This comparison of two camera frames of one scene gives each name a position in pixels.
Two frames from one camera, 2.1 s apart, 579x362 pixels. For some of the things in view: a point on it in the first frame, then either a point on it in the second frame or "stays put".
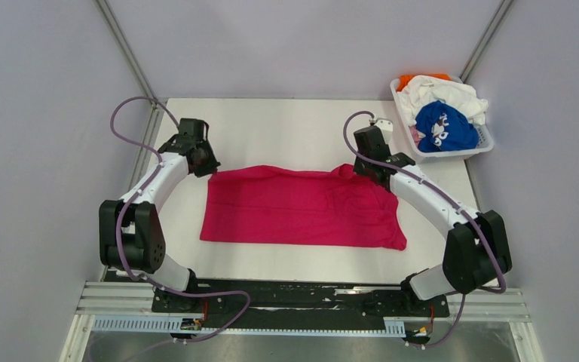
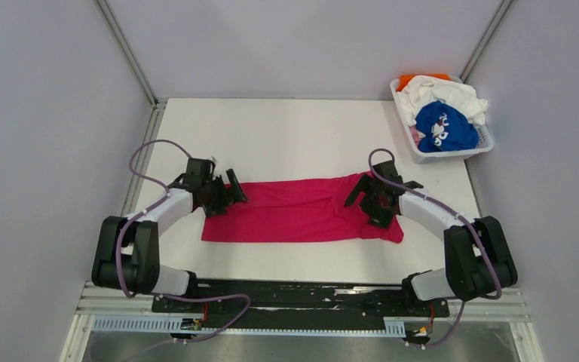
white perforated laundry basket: x=485 y=144 stays put
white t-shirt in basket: x=419 y=91 stays put
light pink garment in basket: x=415 y=135 stays put
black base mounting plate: x=298 y=305 stays put
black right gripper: x=356 y=166 -> x=381 y=219
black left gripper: x=212 y=165 -> x=231 y=196
